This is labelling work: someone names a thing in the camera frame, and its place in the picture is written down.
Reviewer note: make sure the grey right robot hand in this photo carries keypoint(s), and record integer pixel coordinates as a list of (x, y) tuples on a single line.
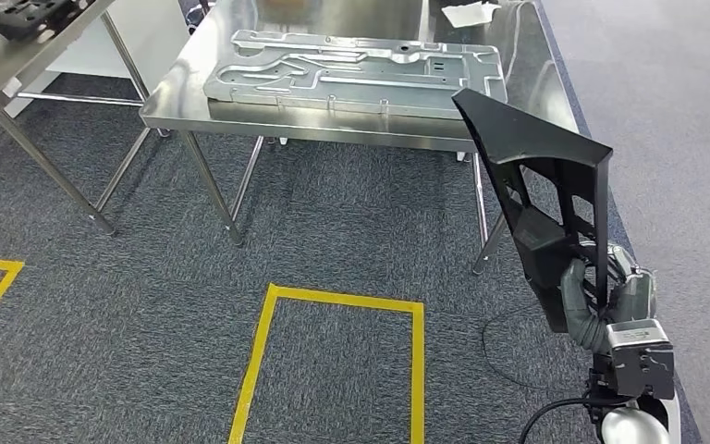
[(634, 297)]

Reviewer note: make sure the black plastic plate bracket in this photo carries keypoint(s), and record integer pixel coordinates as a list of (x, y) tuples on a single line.
[(526, 135)]

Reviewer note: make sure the stainless steel workbench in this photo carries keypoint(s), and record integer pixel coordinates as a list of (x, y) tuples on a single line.
[(343, 15)]

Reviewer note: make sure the white tissue paper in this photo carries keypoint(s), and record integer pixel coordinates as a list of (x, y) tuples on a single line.
[(468, 13)]

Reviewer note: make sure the stamped grey metal panel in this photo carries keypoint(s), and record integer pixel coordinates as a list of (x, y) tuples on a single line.
[(355, 80)]

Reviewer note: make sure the white cabinet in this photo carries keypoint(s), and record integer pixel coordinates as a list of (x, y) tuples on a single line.
[(153, 37)]

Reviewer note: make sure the stainless steel side table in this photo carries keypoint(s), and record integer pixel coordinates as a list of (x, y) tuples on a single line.
[(24, 61)]

